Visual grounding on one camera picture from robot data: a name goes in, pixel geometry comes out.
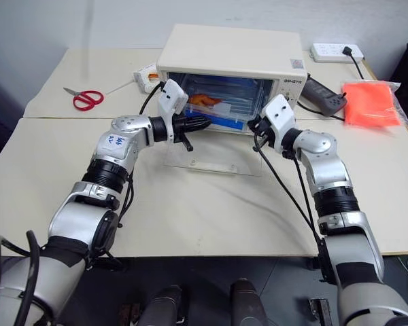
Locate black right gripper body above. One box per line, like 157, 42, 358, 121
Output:
254, 115, 277, 149

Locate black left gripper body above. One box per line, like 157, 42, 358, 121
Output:
172, 115, 192, 135

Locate clear food container blue lid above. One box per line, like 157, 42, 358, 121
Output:
185, 81, 263, 132

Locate glass toaster oven door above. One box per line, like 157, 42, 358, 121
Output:
163, 130, 264, 178

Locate cream toaster oven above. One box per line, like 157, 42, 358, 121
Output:
156, 23, 309, 137

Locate small white orange box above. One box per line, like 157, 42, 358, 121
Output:
133, 62, 159, 94

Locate dark grey handheld device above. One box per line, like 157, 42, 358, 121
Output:
299, 75, 348, 118

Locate white power strip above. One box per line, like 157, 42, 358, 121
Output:
309, 41, 365, 64

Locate orange cloth in plastic bag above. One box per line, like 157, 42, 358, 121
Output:
341, 79, 408, 128

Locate dark rounded shape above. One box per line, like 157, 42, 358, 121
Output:
145, 285, 186, 326
230, 278, 269, 326

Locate small dark brown block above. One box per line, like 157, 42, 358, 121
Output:
120, 302, 141, 326

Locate small dark ribbed block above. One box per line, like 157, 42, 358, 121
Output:
309, 297, 331, 326

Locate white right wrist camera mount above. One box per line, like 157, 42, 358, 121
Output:
260, 94, 297, 151

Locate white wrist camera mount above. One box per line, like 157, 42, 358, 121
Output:
260, 94, 297, 151
157, 79, 189, 142

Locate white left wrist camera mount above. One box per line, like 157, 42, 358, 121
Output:
157, 79, 189, 142

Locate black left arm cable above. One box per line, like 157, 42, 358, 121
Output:
138, 80, 167, 115

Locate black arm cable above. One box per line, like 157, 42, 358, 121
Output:
138, 80, 167, 115
253, 134, 324, 247

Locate black oven power cable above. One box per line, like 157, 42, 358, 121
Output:
296, 101, 346, 122

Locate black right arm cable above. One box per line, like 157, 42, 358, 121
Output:
253, 134, 324, 247

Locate red handled scissors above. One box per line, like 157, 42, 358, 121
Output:
63, 86, 105, 111

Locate black plug with cable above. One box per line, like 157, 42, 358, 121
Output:
341, 45, 367, 81

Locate thick black body cable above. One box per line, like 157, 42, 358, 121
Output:
0, 230, 47, 326

